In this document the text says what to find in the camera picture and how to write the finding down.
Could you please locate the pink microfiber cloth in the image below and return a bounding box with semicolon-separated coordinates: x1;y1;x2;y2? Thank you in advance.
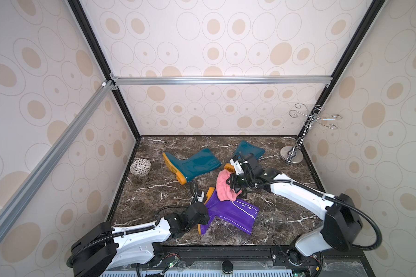
216;170;242;202

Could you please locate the purple rubber boot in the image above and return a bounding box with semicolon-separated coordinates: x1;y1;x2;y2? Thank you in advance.
198;187;260;235

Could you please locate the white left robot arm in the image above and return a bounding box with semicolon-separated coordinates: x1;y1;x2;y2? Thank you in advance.
66;202;209;277

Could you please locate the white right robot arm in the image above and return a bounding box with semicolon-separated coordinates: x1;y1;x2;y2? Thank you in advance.
224;154;382;260

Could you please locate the teal rubber boot right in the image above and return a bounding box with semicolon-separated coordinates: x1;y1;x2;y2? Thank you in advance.
233;140;265;159

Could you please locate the teal rubber boot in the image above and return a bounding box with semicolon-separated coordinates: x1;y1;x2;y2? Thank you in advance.
162;148;221;185
233;140;265;159

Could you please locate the teal rubber boot left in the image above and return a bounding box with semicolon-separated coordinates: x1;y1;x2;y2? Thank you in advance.
162;148;221;185

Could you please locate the chrome mug tree stand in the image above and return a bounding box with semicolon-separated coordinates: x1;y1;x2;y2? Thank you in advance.
280;103;343;165

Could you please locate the patterned black white bowl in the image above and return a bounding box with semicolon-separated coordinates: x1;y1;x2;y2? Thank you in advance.
129;159;151;177

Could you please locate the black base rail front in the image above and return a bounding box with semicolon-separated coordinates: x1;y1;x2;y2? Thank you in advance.
162;245;369;268

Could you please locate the horizontal aluminium rail back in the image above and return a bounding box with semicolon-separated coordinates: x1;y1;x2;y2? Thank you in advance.
114;75;333;85

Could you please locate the diagonal aluminium rail left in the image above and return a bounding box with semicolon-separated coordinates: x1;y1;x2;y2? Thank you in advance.
0;80;115;243

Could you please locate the black corner frame post right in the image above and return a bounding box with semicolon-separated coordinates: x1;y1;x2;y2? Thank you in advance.
298;0;386;137

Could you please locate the black corner frame post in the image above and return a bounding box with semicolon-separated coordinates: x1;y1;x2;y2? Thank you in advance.
67;0;142;140
298;0;386;137

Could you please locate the black corner frame post left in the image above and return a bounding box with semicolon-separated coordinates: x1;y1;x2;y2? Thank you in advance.
67;0;142;140

